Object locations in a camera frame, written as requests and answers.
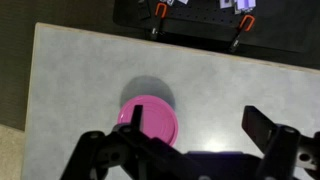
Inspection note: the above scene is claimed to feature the pink plastic plate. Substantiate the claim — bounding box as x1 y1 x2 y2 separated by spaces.
117 94 179 147

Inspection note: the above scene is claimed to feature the black perforated base board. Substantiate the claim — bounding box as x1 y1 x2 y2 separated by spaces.
112 0 320 54

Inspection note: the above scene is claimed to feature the orange and black clamp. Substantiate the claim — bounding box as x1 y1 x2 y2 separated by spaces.
148 2 169 42
229 14 257 54

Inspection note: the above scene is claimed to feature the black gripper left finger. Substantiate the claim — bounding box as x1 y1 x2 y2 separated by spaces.
59 104 188 180

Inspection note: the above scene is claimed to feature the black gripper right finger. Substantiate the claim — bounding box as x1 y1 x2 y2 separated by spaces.
241 105 320 180

